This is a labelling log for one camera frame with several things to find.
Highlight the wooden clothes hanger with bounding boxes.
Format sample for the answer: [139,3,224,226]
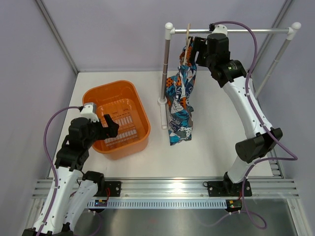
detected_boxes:
[183,23,191,65]

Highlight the colourful patterned shorts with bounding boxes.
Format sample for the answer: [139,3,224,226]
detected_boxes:
[165,36,197,146]

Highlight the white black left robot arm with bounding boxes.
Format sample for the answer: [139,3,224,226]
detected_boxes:
[23,114,119,236]

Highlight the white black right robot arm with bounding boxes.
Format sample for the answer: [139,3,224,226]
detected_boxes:
[191,33,283,197]

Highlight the orange plastic basket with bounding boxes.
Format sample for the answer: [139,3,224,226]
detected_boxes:
[82,80,151,160]

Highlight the silver white clothes rack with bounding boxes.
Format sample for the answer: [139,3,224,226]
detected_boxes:
[157,22,302,129]

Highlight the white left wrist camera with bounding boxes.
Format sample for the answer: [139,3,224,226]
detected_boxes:
[80,102,99,122]

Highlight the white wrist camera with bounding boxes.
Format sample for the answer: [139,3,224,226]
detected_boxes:
[209,23,228,36]
[80,102,99,122]

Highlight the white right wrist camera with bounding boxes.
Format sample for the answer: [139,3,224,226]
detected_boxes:
[209,23,228,36]

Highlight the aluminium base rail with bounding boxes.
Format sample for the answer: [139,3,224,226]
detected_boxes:
[31,177,300,199]

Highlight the white slotted cable duct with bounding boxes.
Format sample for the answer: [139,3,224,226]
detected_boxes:
[87,199,227,209]

